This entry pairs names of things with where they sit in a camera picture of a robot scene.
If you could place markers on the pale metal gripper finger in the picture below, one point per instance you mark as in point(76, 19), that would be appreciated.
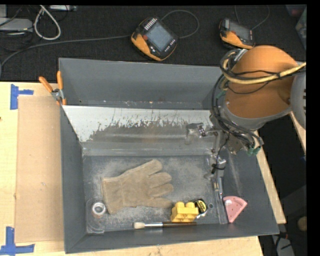
point(196, 131)
point(218, 165)

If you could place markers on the black and yellow tape measure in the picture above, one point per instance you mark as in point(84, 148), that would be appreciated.
point(201, 205)

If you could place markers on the pink watermelon slice toy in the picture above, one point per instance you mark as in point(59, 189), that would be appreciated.
point(233, 208)

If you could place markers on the yellow toy building brick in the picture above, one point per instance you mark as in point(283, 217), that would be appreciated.
point(183, 212)

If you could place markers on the grey metal bin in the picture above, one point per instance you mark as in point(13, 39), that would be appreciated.
point(140, 82)

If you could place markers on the tan leather work glove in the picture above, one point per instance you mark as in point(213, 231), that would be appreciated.
point(135, 186)

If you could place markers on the white tape roll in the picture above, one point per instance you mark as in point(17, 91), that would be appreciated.
point(95, 209)

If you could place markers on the brown cardboard board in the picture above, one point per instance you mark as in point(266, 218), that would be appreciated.
point(37, 170)

